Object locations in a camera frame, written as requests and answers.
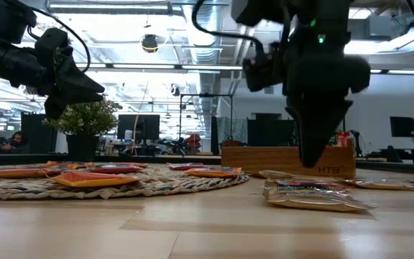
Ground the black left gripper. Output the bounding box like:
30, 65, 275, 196
0, 46, 106, 120

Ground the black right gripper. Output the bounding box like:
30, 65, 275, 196
282, 56, 372, 169

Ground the red tea packet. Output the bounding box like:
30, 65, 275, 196
275, 178, 346, 188
86, 163, 145, 176
336, 131, 353, 147
167, 163, 208, 171

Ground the clear snack packet foreground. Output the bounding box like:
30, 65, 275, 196
262, 181, 373, 213

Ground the green potted plant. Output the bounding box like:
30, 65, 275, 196
42, 99, 121, 163

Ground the wooden compartment box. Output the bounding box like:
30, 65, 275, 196
221, 139, 357, 179

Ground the person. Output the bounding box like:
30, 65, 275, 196
0, 131, 32, 155

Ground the black desk monitor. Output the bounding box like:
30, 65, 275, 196
116, 114, 161, 145

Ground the long ceiling light strip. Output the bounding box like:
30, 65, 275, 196
75, 63, 414, 76

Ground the black ceiling dome fixture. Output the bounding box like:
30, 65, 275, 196
141, 34, 160, 54

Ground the black background desk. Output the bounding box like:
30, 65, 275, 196
379, 145, 414, 165

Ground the red chair back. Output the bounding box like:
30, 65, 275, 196
186, 133, 203, 150

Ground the round woven placemat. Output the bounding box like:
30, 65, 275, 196
0, 162, 250, 201

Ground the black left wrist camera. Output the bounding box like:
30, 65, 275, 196
34, 27, 74, 73

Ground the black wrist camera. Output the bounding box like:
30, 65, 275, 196
34, 27, 74, 73
241, 41, 287, 93

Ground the black left camera cable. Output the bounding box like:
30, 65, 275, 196
25, 5, 92, 73

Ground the black camera cable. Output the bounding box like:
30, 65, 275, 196
191, 0, 265, 55
25, 5, 92, 73

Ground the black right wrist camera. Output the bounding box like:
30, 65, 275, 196
241, 41, 287, 93

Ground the black aluminium table frame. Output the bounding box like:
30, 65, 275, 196
0, 152, 414, 177

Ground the black wall monitor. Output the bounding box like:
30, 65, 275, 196
389, 116, 414, 138

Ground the black metal stand frame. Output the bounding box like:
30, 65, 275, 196
178, 93, 234, 147

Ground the black right camera cable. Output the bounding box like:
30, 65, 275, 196
191, 0, 265, 55

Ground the silver ventilation duct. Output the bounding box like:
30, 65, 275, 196
182, 0, 223, 66

